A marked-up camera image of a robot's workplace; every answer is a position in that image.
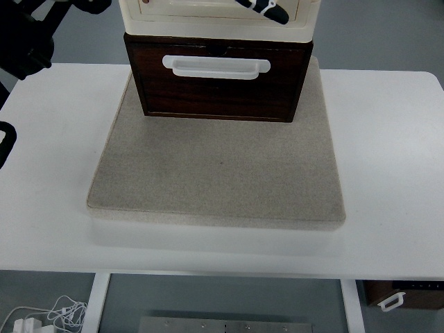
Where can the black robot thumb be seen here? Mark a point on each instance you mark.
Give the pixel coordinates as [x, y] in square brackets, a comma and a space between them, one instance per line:
[267, 8]

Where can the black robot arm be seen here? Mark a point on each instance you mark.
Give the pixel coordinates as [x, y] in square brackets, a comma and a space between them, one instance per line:
[27, 43]

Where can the cream upper cabinet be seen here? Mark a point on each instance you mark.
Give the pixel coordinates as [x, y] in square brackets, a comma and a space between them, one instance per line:
[227, 20]

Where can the grey fabric platform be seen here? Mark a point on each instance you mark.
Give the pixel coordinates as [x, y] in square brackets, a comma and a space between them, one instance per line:
[236, 174]

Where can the metal plate on floor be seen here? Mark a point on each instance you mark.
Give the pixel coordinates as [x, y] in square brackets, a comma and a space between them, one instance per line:
[170, 324]

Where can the white power adapter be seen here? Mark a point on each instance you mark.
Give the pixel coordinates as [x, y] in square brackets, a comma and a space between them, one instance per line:
[29, 325]

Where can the white drawer handle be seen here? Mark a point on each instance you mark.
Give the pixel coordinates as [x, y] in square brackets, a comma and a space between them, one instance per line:
[211, 67]

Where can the wooden box white handle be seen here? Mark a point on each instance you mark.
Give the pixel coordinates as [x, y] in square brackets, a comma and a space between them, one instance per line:
[412, 294]

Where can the white table leg frame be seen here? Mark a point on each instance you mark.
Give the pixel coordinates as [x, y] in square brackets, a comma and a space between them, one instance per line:
[96, 303]

